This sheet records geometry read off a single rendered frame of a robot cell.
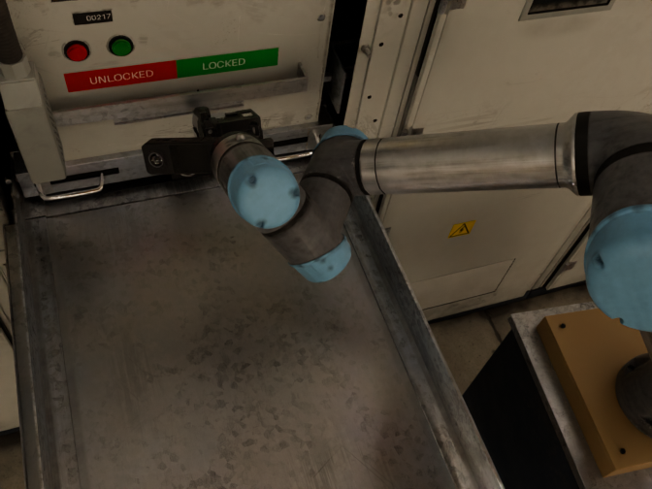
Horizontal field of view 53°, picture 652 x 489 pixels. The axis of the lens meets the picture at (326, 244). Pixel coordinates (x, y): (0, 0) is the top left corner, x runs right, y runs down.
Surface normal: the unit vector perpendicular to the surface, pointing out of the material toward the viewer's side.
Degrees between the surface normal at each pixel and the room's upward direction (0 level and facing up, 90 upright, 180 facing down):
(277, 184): 60
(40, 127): 90
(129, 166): 90
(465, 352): 0
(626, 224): 50
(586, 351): 1
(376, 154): 37
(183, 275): 0
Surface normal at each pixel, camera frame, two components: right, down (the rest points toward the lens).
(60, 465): 0.11, -0.57
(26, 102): 0.33, 0.41
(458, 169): -0.43, 0.41
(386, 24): 0.32, 0.80
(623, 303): -0.37, 0.66
